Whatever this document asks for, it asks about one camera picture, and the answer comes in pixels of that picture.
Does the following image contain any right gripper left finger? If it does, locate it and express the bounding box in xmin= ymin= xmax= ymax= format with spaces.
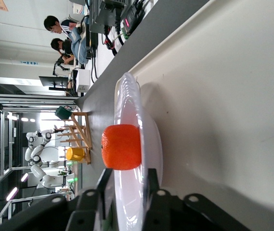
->
xmin=0 ymin=168 xmax=115 ymax=231

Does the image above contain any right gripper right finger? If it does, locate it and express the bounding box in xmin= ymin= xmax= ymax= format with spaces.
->
xmin=146 ymin=168 xmax=250 ymax=231

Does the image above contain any orange fruit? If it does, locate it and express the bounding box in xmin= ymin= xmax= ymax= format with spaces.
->
xmin=101 ymin=124 xmax=143 ymax=171

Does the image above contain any white round plate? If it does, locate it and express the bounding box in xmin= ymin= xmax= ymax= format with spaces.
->
xmin=114 ymin=72 xmax=164 ymax=231

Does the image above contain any yellow mug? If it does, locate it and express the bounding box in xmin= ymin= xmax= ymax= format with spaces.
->
xmin=65 ymin=147 xmax=87 ymax=162

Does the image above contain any wooden mug rack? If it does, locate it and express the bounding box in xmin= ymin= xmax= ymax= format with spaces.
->
xmin=41 ymin=111 xmax=93 ymax=166

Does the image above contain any dark green container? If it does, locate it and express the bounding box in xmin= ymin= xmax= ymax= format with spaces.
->
xmin=54 ymin=106 xmax=73 ymax=121

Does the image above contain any white box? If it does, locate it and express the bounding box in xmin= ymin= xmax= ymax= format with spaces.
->
xmin=76 ymin=69 xmax=91 ymax=93

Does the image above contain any black monitor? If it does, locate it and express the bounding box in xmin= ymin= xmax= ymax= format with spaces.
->
xmin=39 ymin=76 xmax=69 ymax=91

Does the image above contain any blue and white jacket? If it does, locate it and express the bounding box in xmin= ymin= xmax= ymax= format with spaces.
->
xmin=69 ymin=16 xmax=91 ymax=65

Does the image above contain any person in black top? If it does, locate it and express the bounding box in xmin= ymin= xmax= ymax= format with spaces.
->
xmin=50 ymin=38 xmax=76 ymax=65

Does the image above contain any person with glasses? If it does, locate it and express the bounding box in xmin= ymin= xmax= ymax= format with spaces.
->
xmin=43 ymin=15 xmax=79 ymax=41

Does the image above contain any grey electronics box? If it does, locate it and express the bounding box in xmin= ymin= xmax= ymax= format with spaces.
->
xmin=88 ymin=0 xmax=130 ymax=34

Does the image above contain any black device with red light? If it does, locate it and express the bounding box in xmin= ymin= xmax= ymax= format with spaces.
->
xmin=121 ymin=0 xmax=150 ymax=35

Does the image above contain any aluminium frame structure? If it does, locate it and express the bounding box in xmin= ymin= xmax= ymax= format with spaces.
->
xmin=0 ymin=93 xmax=82 ymax=231

